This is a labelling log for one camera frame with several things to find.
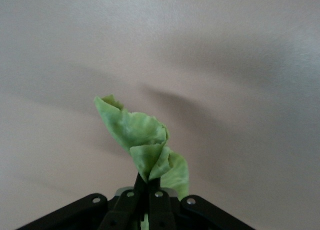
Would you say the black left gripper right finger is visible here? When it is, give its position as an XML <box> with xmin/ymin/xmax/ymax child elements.
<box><xmin>147</xmin><ymin>177</ymin><xmax>179</xmax><ymax>230</ymax></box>

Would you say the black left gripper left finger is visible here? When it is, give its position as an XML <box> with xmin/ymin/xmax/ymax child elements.
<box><xmin>98</xmin><ymin>172</ymin><xmax>151</xmax><ymax>230</ymax></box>

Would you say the green lettuce leaf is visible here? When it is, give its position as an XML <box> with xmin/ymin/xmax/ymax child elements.
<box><xmin>93</xmin><ymin>94</ymin><xmax>190</xmax><ymax>230</ymax></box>

